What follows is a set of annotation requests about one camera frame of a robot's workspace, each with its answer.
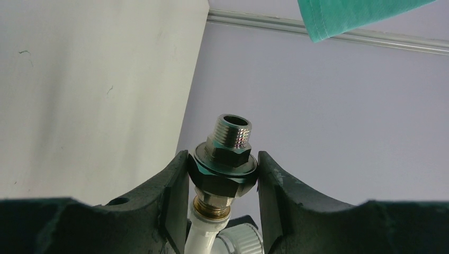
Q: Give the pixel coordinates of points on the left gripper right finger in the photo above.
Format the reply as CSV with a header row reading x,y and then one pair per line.
x,y
296,218

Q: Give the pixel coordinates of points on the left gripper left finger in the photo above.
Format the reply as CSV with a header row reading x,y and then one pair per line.
x,y
151,218

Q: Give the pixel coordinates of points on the teal t-shirt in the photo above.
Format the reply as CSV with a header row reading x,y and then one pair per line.
x,y
324,19

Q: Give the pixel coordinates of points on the silver metal pipe fitting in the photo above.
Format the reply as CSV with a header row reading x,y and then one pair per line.
x,y
222,168

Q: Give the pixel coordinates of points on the white plastic water faucet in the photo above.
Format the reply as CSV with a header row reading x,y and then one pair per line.
x,y
212,231

